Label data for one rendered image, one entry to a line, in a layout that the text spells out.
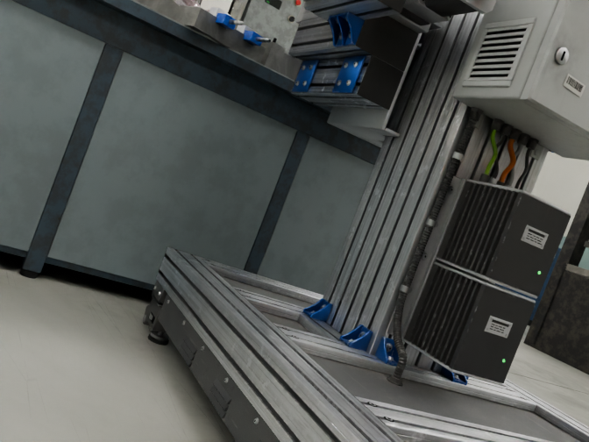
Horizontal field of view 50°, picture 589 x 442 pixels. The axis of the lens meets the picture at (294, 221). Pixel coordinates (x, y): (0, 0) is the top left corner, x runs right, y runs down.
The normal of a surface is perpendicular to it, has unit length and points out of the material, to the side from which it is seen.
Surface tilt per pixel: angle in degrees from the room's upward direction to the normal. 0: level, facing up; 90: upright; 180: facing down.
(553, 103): 89
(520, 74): 90
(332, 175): 90
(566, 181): 90
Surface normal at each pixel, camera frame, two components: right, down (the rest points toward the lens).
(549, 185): -0.81, -0.30
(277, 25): 0.46, 0.21
